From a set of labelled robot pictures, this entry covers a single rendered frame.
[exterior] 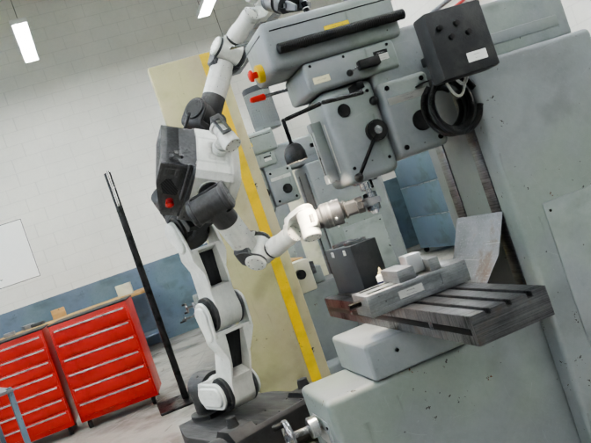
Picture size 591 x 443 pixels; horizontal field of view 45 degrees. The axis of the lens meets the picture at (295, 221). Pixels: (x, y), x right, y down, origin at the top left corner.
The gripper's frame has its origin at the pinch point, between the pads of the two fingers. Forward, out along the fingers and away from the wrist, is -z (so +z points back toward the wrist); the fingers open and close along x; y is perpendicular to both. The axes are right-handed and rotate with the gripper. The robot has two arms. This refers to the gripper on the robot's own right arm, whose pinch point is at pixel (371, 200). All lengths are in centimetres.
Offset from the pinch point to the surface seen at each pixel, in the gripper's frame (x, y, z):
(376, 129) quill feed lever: -11.2, -21.7, -8.2
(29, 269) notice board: 793, -40, 467
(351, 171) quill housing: -11.5, -11.4, 4.0
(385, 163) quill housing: -7.9, -10.3, -7.7
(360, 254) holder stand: 30.7, 19.2, 9.2
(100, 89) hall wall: 852, -269, 294
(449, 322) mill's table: -55, 36, -6
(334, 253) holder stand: 41.7, 16.7, 18.6
